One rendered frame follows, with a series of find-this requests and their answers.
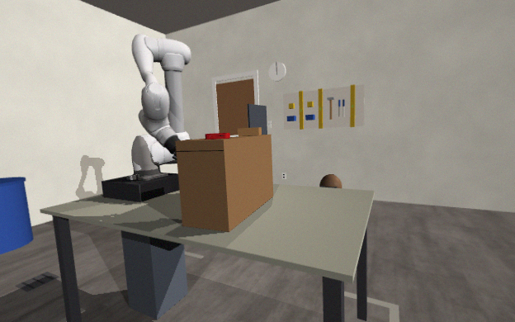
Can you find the brown wooden tool chest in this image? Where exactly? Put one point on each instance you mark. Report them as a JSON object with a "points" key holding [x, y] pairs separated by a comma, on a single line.
{"points": [[223, 181]]}

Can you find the red rectangular tin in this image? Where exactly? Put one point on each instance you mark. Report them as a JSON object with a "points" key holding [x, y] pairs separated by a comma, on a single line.
{"points": [[217, 136]]}

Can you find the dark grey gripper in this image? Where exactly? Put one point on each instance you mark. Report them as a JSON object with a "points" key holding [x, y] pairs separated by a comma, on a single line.
{"points": [[170, 145]]}

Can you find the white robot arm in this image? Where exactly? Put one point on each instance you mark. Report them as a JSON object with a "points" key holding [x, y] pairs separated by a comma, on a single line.
{"points": [[149, 152]]}

